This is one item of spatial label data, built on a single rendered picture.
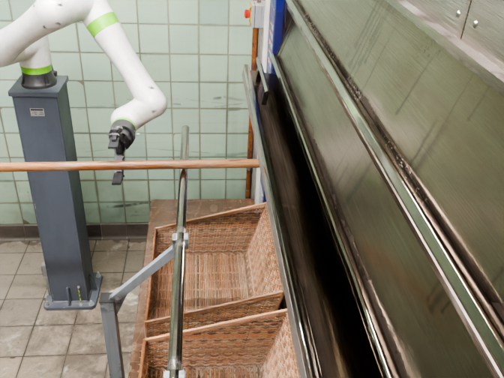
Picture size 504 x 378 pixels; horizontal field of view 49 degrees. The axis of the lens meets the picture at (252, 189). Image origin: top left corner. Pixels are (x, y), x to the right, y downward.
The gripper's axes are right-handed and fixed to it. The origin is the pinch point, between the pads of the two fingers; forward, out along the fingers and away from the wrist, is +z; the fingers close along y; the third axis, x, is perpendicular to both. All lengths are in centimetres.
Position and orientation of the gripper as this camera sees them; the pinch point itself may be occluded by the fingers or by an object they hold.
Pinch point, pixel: (115, 164)
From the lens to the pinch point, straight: 187.7
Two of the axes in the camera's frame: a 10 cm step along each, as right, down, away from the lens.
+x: -9.9, 0.1, -1.0
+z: 0.9, 5.2, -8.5
